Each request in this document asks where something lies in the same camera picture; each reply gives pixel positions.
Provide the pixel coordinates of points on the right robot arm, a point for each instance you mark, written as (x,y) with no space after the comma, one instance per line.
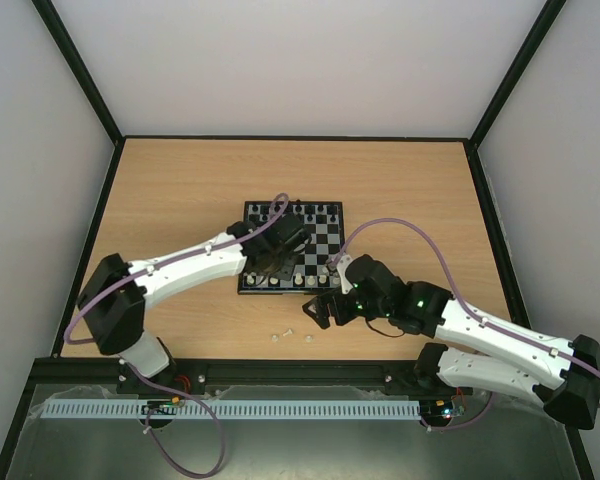
(468,348)

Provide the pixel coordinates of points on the black frame rail front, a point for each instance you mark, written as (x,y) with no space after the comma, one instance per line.
(300,372)

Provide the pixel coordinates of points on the left electronics board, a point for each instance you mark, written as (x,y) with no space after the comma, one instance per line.
(165,402)

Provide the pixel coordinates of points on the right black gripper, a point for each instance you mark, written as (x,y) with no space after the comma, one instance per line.
(333,308)

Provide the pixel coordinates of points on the electronics board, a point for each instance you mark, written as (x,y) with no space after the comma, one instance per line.
(165,402)
(444,409)

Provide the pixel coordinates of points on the black and grey chessboard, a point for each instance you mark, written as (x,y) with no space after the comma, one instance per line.
(324,243)

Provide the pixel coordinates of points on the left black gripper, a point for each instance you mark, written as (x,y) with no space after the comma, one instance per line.
(287,271)

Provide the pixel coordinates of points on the black pieces row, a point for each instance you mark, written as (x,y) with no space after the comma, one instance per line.
(257,212)

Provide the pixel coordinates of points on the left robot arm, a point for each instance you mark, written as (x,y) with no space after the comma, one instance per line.
(117,296)

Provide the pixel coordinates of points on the right electronics board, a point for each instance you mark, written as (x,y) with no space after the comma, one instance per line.
(444,409)

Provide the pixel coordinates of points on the white slotted cable duct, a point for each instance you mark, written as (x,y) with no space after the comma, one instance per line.
(233,409)

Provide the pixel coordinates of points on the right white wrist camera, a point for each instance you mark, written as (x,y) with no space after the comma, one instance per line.
(363,271)

